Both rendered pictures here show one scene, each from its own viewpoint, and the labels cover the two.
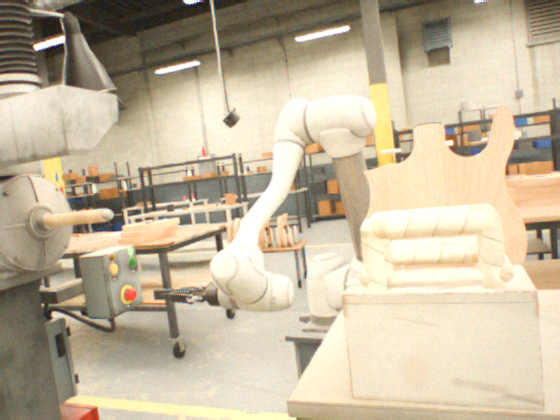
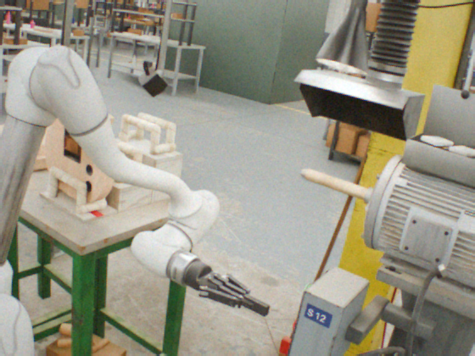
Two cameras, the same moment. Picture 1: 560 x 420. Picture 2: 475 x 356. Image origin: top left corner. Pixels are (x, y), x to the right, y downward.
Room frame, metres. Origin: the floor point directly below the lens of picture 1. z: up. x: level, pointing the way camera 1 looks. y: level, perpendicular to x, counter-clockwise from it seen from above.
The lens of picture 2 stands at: (2.40, 0.49, 1.66)
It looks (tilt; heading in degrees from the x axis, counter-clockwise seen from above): 19 degrees down; 192
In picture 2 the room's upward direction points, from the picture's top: 9 degrees clockwise
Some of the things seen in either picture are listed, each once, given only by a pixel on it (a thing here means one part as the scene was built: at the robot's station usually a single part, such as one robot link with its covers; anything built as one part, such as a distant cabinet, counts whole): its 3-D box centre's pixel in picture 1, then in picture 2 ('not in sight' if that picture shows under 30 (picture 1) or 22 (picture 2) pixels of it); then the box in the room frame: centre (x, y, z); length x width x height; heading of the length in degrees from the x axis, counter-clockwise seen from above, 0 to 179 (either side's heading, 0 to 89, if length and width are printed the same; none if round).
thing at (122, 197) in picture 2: not in sight; (111, 184); (0.82, -0.30, 0.98); 0.27 x 0.16 x 0.09; 69
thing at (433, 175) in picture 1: (436, 213); (78, 140); (0.97, -0.36, 1.17); 0.35 x 0.04 x 0.40; 68
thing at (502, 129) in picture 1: (494, 132); not in sight; (0.92, -0.48, 1.33); 0.07 x 0.04 x 0.10; 68
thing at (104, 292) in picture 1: (91, 292); (355, 338); (1.39, 0.62, 0.99); 0.24 x 0.21 x 0.26; 70
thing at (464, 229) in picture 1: (427, 225); (156, 121); (0.64, -0.22, 1.20); 0.20 x 0.03 x 0.03; 68
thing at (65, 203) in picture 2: not in sight; (77, 203); (0.97, -0.36, 0.94); 0.27 x 0.15 x 0.01; 69
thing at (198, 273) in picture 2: (209, 293); (206, 280); (1.27, 0.22, 0.97); 0.09 x 0.08 x 0.07; 69
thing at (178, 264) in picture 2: (231, 293); (185, 269); (1.25, 0.15, 0.97); 0.09 x 0.06 x 0.09; 159
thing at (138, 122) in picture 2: (430, 217); (140, 123); (0.71, -0.25, 1.20); 0.20 x 0.03 x 0.03; 68
